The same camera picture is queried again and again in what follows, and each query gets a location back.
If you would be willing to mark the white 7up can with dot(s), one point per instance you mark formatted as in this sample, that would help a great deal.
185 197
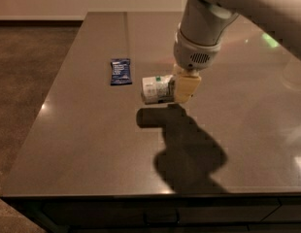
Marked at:
158 89

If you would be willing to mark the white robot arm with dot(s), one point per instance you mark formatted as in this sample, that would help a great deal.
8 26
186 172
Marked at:
199 34

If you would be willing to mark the dark table cabinet base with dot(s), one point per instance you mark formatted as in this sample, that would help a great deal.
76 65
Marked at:
213 213

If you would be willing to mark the blue snack packet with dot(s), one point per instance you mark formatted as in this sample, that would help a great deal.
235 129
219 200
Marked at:
121 74

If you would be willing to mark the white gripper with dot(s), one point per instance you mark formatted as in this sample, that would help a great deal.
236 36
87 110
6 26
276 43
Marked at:
193 56

